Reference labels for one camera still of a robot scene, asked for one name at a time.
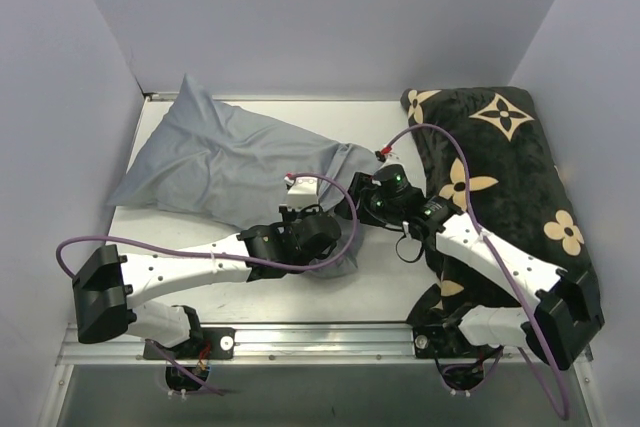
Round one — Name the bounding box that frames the aluminium back rail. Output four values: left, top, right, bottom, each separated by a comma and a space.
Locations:
143, 91, 404, 102

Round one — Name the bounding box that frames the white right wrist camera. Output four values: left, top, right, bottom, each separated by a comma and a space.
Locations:
375, 146, 401, 168

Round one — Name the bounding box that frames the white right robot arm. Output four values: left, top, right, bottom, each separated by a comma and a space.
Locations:
349, 163, 604, 371

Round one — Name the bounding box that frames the aluminium rail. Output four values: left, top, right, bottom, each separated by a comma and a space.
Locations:
143, 91, 404, 102
55, 324, 594, 366

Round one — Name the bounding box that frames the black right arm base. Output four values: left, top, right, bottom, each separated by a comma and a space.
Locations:
409, 312, 496, 360

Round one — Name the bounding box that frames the aluminium front rail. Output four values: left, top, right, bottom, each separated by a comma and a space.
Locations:
55, 324, 594, 366

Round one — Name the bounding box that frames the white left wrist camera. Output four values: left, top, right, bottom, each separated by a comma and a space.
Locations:
284, 175, 318, 211

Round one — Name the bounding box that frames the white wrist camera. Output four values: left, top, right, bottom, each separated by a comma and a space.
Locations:
375, 146, 401, 168
284, 175, 318, 211

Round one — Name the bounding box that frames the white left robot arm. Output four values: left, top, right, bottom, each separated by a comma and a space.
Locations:
72, 206, 341, 358

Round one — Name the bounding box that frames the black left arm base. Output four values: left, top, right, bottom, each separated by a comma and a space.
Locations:
149, 306, 236, 360

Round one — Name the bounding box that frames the grey pillowcase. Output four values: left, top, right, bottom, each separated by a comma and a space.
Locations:
105, 73, 385, 281

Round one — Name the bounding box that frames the black floral plush pillow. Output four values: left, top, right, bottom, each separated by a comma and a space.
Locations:
399, 86, 603, 354

